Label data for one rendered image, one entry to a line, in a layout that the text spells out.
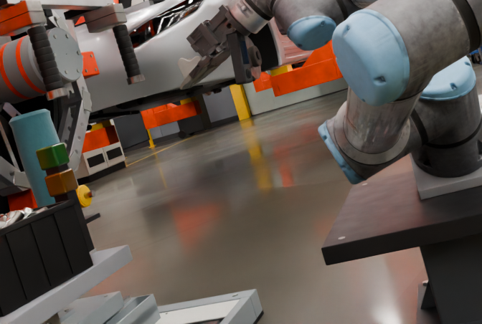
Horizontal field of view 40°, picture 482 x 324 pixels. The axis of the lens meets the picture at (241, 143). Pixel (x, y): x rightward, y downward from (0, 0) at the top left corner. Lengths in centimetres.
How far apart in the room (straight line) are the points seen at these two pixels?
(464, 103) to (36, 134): 89
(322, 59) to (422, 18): 433
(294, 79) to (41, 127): 384
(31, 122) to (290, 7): 59
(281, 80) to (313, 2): 384
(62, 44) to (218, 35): 36
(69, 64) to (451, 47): 98
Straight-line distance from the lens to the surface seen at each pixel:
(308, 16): 136
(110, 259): 118
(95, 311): 181
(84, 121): 184
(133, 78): 169
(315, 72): 514
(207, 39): 150
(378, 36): 81
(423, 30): 82
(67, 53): 160
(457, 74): 141
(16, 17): 143
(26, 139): 149
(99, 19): 172
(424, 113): 141
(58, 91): 140
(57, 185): 124
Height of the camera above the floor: 66
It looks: 4 degrees down
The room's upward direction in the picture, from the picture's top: 17 degrees counter-clockwise
